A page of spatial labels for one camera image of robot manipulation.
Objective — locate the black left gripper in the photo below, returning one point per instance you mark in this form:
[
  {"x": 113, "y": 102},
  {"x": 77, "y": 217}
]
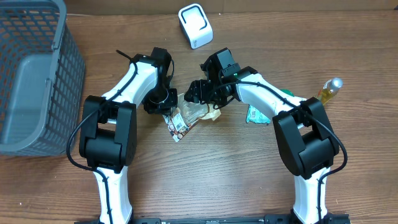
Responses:
[{"x": 164, "y": 108}]

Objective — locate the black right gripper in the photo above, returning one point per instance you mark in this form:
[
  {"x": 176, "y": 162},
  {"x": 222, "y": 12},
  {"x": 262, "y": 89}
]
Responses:
[{"x": 201, "y": 91}]

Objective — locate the brown nut snack bag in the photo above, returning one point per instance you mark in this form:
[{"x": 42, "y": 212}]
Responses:
[{"x": 185, "y": 116}]

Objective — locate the teal wet wipes pack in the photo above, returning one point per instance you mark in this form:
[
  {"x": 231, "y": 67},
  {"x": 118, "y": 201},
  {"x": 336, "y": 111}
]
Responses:
[{"x": 255, "y": 116}]

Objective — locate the green lid white jar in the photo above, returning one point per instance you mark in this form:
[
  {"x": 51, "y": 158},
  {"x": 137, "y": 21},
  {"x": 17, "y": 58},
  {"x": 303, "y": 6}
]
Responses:
[{"x": 288, "y": 92}]

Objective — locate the yellow dish soap bottle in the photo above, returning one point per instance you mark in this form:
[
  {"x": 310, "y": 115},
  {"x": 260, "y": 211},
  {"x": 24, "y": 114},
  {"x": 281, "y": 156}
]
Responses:
[{"x": 329, "y": 90}]

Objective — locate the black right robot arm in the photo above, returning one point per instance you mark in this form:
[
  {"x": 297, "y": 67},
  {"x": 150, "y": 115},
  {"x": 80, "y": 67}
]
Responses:
[{"x": 306, "y": 142}]

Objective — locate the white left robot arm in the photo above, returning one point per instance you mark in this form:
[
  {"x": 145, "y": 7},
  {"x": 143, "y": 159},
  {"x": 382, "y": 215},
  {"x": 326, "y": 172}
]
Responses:
[{"x": 108, "y": 130}]

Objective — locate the white barcode scanner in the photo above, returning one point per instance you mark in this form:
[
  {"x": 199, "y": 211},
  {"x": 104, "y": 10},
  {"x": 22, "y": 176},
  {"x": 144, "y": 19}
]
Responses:
[{"x": 195, "y": 25}]

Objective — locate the grey plastic mesh basket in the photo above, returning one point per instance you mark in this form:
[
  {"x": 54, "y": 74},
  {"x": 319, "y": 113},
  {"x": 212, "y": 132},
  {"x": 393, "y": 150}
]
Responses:
[{"x": 42, "y": 77}]

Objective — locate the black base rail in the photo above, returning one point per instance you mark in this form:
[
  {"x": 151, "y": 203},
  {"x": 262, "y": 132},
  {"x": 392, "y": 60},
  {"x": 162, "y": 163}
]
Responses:
[{"x": 267, "y": 219}]

